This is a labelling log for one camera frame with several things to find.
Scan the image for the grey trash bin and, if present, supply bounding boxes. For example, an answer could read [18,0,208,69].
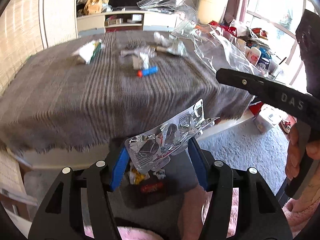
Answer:
[119,150,198,209]

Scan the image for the blue orange foam dart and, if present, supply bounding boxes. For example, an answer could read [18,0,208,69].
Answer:
[137,66,158,77]

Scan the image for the dotted white plastic wrapper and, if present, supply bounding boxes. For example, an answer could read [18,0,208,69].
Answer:
[120,46,157,57]

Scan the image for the silver blister pack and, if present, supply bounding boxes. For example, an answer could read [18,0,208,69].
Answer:
[125,100,218,173]

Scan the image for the cream tv cabinet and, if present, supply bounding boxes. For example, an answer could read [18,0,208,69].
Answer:
[76,10,178,36]

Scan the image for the woven rattan screen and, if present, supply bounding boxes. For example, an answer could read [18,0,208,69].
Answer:
[1,0,78,92]

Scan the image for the clear plastic bag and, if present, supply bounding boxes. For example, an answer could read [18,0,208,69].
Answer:
[137,0,263,77]

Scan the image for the cream tall cabinet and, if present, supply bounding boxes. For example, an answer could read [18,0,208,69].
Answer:
[196,0,233,25]

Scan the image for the cream tube wrapper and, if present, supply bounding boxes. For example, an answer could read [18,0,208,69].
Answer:
[151,46,171,54]

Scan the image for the white pink bottle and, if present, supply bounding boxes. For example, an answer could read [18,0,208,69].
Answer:
[247,47,261,66]

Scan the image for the white bubble plastic piece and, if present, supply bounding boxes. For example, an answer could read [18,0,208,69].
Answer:
[153,31,171,47]

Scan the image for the yellow brown bag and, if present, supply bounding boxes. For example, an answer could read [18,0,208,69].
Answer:
[84,0,103,15]

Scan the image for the green white paper carton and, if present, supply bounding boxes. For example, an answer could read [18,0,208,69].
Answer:
[71,39,103,64]

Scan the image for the grey plaid table cloth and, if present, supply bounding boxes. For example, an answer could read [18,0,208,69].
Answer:
[1,31,252,155]

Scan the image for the crumpled white tissue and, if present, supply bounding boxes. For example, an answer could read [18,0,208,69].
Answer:
[132,53,149,70]

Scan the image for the person's right hand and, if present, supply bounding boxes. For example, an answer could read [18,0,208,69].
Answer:
[285,126,320,181]

